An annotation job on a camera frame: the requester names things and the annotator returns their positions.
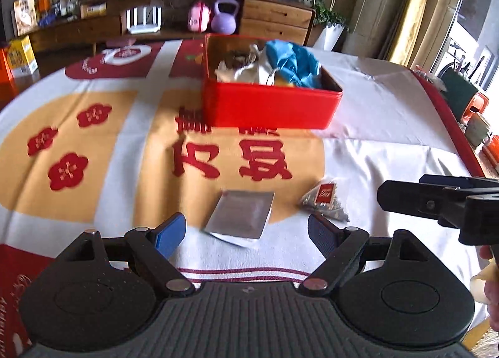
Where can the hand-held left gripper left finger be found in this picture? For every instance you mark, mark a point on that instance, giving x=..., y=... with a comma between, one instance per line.
x=171, y=235

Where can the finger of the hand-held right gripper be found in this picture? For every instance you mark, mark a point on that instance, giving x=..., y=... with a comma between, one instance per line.
x=421, y=202
x=460, y=183

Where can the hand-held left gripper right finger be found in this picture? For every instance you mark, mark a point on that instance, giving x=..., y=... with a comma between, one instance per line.
x=321, y=231

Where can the pyramid tea bag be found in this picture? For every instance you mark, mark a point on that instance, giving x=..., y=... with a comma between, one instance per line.
x=323, y=196

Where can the silver foil packet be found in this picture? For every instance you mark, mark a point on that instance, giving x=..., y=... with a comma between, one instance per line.
x=241, y=213

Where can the red tin box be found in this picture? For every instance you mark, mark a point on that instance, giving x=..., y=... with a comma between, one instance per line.
x=265, y=108

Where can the blue wrapper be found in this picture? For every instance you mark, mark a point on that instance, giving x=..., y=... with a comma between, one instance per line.
x=290, y=61

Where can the person's right hand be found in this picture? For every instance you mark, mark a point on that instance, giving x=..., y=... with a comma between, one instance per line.
x=485, y=284

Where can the orange container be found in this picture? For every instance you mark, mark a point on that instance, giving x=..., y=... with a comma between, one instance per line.
x=476, y=108

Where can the dark green holder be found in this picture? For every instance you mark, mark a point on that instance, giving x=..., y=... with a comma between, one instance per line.
x=460, y=90

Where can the printed red and white tablecloth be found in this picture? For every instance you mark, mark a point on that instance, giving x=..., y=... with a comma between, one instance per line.
x=117, y=147

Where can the yellow curtain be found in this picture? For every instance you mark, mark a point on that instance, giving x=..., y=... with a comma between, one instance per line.
x=425, y=10

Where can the white planter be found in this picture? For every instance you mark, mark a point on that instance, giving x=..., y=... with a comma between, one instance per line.
x=330, y=37

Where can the clear plastic packet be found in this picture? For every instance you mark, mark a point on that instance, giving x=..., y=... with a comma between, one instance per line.
x=237, y=57

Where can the white router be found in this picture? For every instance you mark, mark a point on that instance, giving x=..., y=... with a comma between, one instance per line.
x=143, y=22

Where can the purple kettlebell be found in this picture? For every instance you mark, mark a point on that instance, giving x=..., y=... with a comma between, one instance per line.
x=224, y=22

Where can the wooden TV cabinet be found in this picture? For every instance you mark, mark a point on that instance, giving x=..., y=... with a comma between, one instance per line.
x=273, y=16

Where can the yellow cardboard box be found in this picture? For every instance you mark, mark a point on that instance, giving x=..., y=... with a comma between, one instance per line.
x=22, y=55

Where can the orange gift box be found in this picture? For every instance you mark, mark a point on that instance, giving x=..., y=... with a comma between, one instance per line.
x=5, y=67

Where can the small brown box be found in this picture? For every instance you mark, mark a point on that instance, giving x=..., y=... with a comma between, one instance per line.
x=92, y=10

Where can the cartoon printed box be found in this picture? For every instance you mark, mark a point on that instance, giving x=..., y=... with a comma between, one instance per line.
x=25, y=14

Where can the black cabinet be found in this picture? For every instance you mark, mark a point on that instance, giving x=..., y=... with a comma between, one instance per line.
x=7, y=7

